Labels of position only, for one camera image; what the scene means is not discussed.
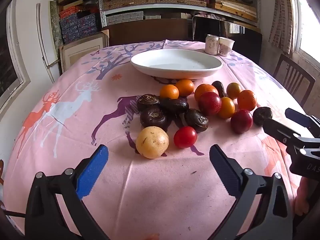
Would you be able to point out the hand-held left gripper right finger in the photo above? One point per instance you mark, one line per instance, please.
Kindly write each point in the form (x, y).
(225, 173)

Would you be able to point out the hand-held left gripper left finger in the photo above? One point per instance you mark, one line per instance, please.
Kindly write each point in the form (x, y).
(92, 173)

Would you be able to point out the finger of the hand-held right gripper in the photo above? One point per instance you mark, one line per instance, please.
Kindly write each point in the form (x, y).
(278, 130)
(298, 118)

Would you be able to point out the dark water chestnut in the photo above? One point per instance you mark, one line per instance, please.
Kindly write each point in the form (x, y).
(262, 115)
(148, 102)
(196, 120)
(153, 118)

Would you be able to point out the red plum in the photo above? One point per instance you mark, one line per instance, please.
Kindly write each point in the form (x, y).
(210, 103)
(241, 121)

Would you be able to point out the mandarin orange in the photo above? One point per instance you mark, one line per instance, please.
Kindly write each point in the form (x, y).
(247, 100)
(205, 89)

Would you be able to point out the red cherry tomato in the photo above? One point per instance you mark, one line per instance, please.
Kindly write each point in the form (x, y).
(185, 137)

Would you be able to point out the smooth yellow-orange citrus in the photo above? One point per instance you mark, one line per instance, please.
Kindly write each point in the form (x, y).
(227, 108)

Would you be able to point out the greenish yellow citrus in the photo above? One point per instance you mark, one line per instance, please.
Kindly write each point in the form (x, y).
(233, 90)

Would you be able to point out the yellow round fruit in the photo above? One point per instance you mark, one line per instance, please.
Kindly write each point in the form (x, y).
(152, 142)

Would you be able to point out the dark wrinkled fruit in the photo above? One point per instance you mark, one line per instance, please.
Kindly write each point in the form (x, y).
(219, 88)

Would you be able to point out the dark elongated fruit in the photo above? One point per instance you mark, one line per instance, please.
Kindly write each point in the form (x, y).
(174, 105)

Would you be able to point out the small orange kumquat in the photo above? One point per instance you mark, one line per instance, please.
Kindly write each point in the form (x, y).
(185, 87)
(169, 91)

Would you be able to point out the white oval plate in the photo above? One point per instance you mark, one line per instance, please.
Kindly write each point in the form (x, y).
(175, 63)

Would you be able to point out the person's right hand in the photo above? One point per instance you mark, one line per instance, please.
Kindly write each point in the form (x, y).
(302, 200)

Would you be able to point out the dark wooden chair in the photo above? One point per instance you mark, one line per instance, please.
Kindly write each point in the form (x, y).
(292, 78)

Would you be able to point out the pink printed tablecloth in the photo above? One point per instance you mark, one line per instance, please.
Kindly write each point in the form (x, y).
(155, 187)

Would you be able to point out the black cabinet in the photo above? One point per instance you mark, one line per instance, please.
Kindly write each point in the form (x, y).
(246, 43)

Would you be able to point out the bright window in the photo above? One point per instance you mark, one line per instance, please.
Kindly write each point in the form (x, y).
(308, 25)

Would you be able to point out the white paper cup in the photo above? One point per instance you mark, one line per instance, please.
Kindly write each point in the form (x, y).
(227, 46)

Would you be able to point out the checked curtain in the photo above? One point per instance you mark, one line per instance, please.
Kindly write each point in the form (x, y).
(282, 17)

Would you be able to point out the white drink can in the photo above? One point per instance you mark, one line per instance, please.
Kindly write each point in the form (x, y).
(212, 44)

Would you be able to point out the white framed window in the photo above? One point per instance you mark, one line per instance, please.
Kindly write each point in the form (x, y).
(10, 62)

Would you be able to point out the white board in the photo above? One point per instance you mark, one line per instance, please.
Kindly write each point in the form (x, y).
(43, 40)

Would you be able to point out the stack of blue patterned boxes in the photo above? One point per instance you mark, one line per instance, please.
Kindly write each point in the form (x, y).
(77, 26)

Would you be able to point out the brown wooden cabinet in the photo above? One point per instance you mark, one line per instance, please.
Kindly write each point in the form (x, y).
(150, 32)

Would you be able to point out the metal shelving rack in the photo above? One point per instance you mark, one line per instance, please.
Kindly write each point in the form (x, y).
(185, 10)

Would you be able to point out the marble slab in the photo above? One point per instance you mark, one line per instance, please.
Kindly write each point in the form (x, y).
(55, 22)

